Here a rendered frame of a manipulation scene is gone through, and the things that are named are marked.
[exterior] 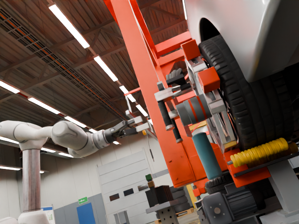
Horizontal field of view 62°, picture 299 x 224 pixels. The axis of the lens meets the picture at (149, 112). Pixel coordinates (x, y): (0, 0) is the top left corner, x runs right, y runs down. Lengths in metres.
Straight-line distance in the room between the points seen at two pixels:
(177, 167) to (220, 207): 0.42
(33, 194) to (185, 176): 0.97
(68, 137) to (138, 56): 1.18
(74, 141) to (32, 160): 0.60
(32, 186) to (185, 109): 1.03
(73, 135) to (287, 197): 0.99
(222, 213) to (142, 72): 1.20
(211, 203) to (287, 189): 0.44
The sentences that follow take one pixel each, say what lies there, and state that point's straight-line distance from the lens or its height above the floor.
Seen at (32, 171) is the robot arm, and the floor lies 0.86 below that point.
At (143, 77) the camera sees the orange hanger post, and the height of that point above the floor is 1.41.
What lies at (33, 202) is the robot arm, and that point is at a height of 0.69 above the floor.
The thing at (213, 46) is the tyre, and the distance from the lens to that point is 1.24.
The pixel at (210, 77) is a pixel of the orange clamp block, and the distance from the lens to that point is 1.07.
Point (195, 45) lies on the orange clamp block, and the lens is 1.32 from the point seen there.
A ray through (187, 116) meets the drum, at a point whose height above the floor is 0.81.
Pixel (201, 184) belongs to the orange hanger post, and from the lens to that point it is 3.69.
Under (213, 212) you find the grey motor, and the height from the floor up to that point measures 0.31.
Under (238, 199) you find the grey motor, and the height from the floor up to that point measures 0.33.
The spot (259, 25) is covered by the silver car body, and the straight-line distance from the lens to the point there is 0.74.
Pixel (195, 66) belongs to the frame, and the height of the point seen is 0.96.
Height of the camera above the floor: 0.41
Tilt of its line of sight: 21 degrees up
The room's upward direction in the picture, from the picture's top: 19 degrees counter-clockwise
